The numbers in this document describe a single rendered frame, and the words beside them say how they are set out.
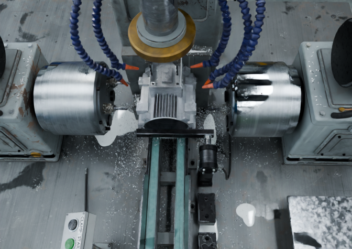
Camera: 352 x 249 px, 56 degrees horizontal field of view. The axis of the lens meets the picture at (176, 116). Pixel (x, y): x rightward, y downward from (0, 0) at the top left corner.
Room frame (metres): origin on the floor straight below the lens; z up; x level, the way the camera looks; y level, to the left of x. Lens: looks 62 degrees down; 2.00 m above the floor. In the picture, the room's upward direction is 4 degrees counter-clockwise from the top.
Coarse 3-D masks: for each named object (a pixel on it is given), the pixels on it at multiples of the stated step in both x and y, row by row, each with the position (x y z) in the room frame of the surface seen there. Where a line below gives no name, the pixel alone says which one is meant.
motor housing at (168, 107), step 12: (144, 96) 0.57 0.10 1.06; (156, 96) 0.55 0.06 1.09; (168, 96) 0.54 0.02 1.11; (192, 96) 0.56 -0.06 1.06; (156, 108) 0.50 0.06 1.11; (168, 108) 0.50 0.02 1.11; (180, 108) 0.51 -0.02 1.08; (156, 120) 0.54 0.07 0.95; (168, 120) 0.54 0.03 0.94; (180, 120) 0.47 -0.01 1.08; (192, 120) 0.48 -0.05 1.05
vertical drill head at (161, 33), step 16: (144, 0) 0.58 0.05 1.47; (160, 0) 0.57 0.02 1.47; (176, 0) 0.59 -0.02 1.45; (144, 16) 0.59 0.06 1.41; (160, 16) 0.57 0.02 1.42; (176, 16) 0.59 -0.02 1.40; (128, 32) 0.61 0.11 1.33; (144, 32) 0.58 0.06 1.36; (160, 32) 0.57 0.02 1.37; (176, 32) 0.58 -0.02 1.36; (192, 32) 0.59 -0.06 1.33; (144, 48) 0.55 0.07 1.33; (160, 48) 0.55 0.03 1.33; (176, 48) 0.54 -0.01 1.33; (176, 64) 0.55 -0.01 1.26
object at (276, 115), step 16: (256, 64) 0.61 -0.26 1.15; (272, 64) 0.60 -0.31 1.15; (240, 80) 0.54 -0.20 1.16; (256, 80) 0.54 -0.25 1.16; (272, 80) 0.53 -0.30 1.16; (288, 80) 0.53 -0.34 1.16; (224, 96) 0.61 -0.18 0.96; (240, 96) 0.49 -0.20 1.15; (256, 96) 0.49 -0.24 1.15; (272, 96) 0.49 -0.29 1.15; (288, 96) 0.48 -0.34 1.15; (224, 112) 0.49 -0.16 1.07; (240, 112) 0.46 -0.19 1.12; (256, 112) 0.45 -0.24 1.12; (272, 112) 0.45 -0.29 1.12; (288, 112) 0.45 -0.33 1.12; (240, 128) 0.43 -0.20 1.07; (256, 128) 0.43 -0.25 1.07; (272, 128) 0.42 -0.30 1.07; (288, 128) 0.43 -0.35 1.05
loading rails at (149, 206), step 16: (160, 144) 0.47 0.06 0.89; (144, 160) 0.44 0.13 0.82; (160, 160) 0.42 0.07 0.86; (192, 160) 0.43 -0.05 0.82; (144, 176) 0.34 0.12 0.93; (160, 176) 0.37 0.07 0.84; (176, 176) 0.34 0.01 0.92; (144, 192) 0.29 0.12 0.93; (176, 192) 0.28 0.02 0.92; (144, 208) 0.24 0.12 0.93; (176, 208) 0.23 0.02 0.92; (192, 208) 0.25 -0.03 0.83; (144, 224) 0.19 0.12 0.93; (176, 224) 0.18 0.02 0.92; (144, 240) 0.14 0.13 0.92; (160, 240) 0.15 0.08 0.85; (176, 240) 0.14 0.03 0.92
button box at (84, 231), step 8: (72, 216) 0.20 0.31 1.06; (80, 216) 0.20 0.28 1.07; (88, 216) 0.20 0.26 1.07; (64, 224) 0.18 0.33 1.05; (80, 224) 0.17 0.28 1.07; (88, 224) 0.17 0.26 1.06; (64, 232) 0.16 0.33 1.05; (72, 232) 0.16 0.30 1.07; (80, 232) 0.15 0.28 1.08; (88, 232) 0.15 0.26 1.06; (64, 240) 0.14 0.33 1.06; (80, 240) 0.13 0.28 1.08; (88, 240) 0.13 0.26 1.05; (64, 248) 0.12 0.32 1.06; (72, 248) 0.11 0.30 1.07; (80, 248) 0.11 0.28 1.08; (88, 248) 0.11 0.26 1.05
